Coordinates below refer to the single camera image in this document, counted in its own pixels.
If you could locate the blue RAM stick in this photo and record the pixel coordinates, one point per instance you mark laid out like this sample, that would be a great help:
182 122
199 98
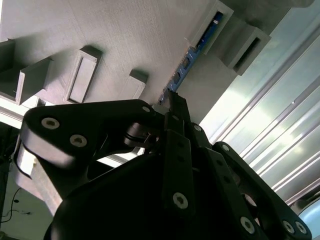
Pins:
186 62

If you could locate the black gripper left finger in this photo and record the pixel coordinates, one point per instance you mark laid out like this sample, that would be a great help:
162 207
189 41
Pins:
55 147

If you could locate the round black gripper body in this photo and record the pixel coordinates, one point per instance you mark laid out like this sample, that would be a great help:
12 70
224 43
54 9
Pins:
120 205

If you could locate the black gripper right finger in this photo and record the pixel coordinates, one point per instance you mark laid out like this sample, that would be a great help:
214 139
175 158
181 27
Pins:
250 187

